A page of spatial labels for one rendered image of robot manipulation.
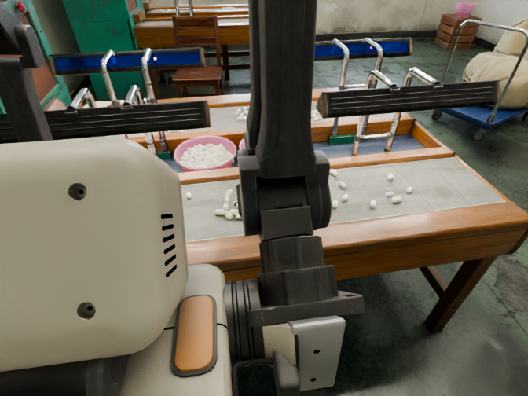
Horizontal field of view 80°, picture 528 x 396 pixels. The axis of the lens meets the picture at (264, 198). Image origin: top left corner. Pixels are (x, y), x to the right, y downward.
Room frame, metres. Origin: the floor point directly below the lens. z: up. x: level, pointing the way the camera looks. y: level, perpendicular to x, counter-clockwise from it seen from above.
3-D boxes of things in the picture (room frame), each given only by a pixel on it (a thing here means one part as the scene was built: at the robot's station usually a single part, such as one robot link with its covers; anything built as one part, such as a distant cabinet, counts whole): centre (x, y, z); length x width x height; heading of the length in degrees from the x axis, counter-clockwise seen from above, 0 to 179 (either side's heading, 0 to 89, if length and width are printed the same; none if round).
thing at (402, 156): (1.03, 0.06, 0.71); 1.81 x 0.05 x 0.11; 100
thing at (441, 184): (0.86, 0.03, 0.73); 1.81 x 0.30 x 0.02; 100
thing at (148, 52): (1.31, 0.55, 0.90); 0.20 x 0.19 x 0.45; 100
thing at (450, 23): (5.75, -3.19, 0.32); 0.42 x 0.42 x 0.64; 8
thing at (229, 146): (1.16, 0.25, 0.72); 0.27 x 0.27 x 0.10
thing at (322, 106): (1.01, -0.48, 1.08); 0.62 x 0.08 x 0.07; 100
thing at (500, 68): (2.97, -2.25, 0.40); 0.74 x 0.56 x 0.38; 99
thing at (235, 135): (1.35, 0.12, 0.71); 1.81 x 0.05 x 0.11; 100
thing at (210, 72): (3.09, 0.63, 0.45); 0.44 x 0.43 x 0.91; 93
